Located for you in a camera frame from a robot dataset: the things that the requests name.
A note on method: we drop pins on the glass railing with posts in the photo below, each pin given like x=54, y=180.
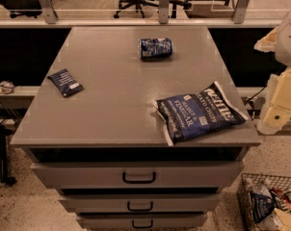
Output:
x=101, y=12

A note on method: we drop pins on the black office chair centre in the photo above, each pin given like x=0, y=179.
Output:
x=166, y=8

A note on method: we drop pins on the wire basket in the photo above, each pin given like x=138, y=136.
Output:
x=244, y=197

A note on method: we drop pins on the bottom grey drawer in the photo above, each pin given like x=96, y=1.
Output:
x=141, y=221

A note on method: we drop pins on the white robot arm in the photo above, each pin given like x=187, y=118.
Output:
x=279, y=42

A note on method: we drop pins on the snack bags in basket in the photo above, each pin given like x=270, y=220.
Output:
x=271, y=206

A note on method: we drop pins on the black stand leg left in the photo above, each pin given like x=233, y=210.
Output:
x=5, y=178

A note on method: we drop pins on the middle grey drawer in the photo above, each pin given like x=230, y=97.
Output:
x=141, y=203

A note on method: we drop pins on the top grey drawer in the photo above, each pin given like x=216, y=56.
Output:
x=125, y=175

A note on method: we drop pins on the blue kettle chips bag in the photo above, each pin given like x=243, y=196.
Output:
x=188, y=116

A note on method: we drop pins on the small dark blue snack packet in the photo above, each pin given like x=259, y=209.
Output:
x=65, y=83

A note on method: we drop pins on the grey drawer cabinet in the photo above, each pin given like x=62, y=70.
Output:
x=113, y=119

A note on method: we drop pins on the grey drawer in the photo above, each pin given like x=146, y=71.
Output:
x=125, y=175
x=141, y=203
x=141, y=221

